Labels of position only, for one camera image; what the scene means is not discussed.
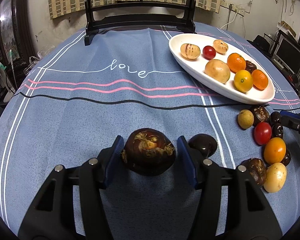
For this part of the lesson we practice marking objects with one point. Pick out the small red cherry tomato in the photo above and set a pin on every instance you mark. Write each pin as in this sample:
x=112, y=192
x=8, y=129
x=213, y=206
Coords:
x=209, y=52

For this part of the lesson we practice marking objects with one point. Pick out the computer monitor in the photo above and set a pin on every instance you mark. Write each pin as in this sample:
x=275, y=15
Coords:
x=287, y=55

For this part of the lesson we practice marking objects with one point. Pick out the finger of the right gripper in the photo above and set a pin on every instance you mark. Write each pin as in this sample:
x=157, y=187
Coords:
x=290, y=120

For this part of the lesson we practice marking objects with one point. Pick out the large red tomato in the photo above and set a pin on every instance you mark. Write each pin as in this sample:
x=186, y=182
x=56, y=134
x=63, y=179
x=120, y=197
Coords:
x=262, y=133

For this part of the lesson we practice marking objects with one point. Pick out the orange yellow tomato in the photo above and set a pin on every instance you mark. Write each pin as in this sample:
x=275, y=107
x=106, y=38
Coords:
x=274, y=151

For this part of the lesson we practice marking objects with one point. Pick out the white oval plate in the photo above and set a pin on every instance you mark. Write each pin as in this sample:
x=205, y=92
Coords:
x=196, y=69

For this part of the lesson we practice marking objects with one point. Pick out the dark wooden framed mirror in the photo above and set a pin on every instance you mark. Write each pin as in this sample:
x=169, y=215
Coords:
x=15, y=31

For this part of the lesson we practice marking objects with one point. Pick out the large tan round fruit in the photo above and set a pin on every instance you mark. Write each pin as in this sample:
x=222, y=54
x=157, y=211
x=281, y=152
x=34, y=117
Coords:
x=217, y=70

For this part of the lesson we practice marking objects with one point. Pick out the goldfish round screen ornament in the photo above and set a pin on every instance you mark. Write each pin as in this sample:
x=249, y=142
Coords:
x=184, y=24

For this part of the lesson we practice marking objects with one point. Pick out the green yellow tomato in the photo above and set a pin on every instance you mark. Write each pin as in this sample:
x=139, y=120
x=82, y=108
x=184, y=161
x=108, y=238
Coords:
x=243, y=81

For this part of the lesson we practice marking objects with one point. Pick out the peeled pale water chestnut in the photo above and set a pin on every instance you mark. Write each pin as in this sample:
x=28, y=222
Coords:
x=190, y=51

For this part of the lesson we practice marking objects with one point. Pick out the dark glossy chestnut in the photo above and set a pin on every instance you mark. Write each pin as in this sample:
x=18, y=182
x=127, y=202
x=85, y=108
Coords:
x=277, y=131
x=287, y=158
x=275, y=118
x=204, y=143

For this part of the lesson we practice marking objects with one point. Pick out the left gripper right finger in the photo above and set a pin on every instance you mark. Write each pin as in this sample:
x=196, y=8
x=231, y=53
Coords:
x=249, y=215

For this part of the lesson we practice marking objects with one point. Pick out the black desk shelf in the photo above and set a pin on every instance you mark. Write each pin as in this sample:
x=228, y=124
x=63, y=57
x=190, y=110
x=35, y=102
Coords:
x=292, y=78

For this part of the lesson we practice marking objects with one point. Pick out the wall power strip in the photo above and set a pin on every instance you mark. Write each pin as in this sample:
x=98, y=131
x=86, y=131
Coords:
x=232, y=7

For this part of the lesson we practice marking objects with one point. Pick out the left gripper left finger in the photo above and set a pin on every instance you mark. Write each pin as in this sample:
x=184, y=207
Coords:
x=51, y=213

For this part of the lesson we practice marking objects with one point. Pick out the dark water chestnut top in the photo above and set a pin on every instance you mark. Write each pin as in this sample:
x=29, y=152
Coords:
x=250, y=67

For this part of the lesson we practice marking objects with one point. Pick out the black hat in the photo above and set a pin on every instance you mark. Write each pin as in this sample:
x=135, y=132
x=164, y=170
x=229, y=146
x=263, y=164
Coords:
x=261, y=44

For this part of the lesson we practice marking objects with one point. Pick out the mandarin orange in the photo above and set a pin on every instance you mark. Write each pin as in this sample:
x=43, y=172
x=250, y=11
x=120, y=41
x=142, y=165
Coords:
x=236, y=62
x=260, y=80

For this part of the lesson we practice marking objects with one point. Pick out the small longan fruit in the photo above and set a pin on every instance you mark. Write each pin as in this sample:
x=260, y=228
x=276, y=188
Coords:
x=245, y=119

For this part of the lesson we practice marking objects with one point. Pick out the rough brown water chestnut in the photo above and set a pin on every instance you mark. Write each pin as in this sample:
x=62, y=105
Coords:
x=260, y=114

